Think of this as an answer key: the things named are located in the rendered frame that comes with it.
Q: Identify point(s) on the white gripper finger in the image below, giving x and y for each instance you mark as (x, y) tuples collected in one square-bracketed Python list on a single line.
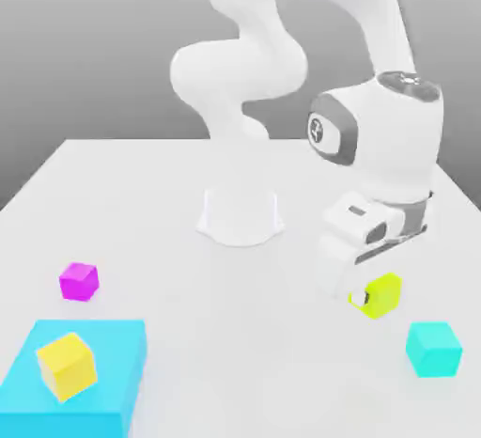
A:
[(361, 297)]

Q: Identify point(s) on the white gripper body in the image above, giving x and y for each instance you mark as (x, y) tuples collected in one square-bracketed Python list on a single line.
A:
[(338, 263)]

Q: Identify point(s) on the small cyan cube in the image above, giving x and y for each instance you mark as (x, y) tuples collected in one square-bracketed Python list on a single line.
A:
[(434, 349)]

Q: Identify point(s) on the large blue box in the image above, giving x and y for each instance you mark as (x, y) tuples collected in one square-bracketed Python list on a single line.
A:
[(97, 400)]

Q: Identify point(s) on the small yellow cube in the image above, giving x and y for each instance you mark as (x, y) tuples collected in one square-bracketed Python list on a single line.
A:
[(67, 366)]

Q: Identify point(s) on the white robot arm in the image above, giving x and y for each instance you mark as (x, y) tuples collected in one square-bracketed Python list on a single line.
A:
[(240, 69)]

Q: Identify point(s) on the small magenta cube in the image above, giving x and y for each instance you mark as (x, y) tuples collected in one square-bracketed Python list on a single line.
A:
[(79, 282)]

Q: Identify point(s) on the small lime cube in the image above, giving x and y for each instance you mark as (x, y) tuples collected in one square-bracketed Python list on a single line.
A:
[(381, 295)]

